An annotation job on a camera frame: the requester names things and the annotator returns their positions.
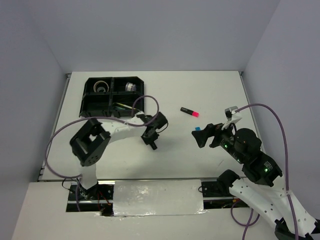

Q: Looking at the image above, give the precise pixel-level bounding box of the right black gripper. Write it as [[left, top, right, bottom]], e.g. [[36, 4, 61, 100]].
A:
[[190, 117, 245, 162]]

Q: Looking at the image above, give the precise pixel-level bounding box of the pink highlighter marker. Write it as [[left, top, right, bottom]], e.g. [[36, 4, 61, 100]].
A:
[[180, 107, 199, 118]]

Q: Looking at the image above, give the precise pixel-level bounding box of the yellow thin pen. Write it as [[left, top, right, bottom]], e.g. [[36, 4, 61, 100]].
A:
[[115, 102, 136, 110]]

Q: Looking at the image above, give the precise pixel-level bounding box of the blue ballpoint pen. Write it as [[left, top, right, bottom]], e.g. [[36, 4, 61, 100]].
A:
[[114, 106, 126, 111]]

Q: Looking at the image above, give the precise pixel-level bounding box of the small clear tape roll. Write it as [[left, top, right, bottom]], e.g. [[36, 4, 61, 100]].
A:
[[96, 86, 109, 93]]

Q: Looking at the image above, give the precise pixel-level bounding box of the large clear tape roll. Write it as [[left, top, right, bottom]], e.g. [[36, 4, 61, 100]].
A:
[[93, 80, 110, 93]]

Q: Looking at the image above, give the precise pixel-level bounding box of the orange highlighter marker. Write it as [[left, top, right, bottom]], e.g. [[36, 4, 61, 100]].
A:
[[150, 142, 158, 150]]

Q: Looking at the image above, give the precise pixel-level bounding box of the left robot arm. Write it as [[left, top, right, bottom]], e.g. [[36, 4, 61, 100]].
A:
[[69, 111, 169, 200]]

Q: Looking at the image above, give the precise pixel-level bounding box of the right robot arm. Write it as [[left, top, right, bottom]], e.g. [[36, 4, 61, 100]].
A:
[[191, 123, 320, 240]]

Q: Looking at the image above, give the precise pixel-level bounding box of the black four-compartment organizer tray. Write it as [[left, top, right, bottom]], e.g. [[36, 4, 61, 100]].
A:
[[79, 76, 145, 118]]

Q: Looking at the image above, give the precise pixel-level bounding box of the silver foil covered panel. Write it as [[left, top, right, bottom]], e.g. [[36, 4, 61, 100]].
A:
[[113, 179, 206, 217]]

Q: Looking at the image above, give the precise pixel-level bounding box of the metal mounting rail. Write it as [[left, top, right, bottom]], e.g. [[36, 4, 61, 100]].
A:
[[94, 176, 251, 183]]

